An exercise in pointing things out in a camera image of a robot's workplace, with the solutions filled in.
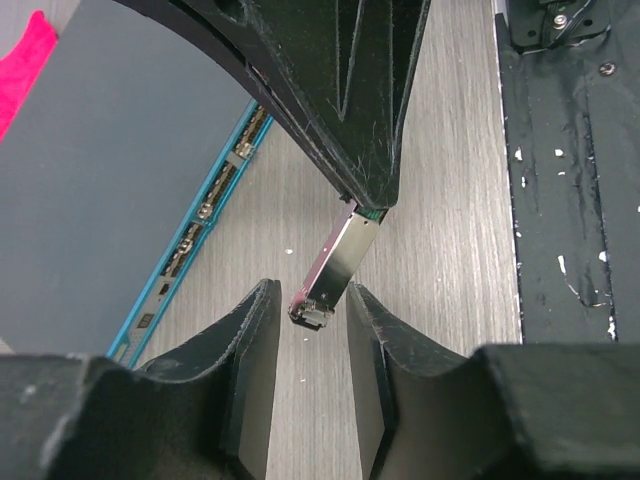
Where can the grey blue network switch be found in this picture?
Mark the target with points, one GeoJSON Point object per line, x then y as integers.
{"type": "Point", "coordinates": [113, 174]}

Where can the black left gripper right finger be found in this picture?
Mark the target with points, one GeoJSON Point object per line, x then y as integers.
{"type": "Point", "coordinates": [422, 410]}

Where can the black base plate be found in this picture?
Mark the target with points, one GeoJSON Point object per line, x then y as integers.
{"type": "Point", "coordinates": [569, 74]}

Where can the pink red cloth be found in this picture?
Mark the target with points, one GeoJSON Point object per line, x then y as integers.
{"type": "Point", "coordinates": [21, 67]}

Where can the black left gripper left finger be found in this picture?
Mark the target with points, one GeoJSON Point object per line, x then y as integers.
{"type": "Point", "coordinates": [220, 389]}

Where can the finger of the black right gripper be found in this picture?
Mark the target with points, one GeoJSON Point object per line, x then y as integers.
{"type": "Point", "coordinates": [336, 75]}

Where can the silver SFP module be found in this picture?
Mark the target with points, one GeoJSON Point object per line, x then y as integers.
{"type": "Point", "coordinates": [341, 255]}

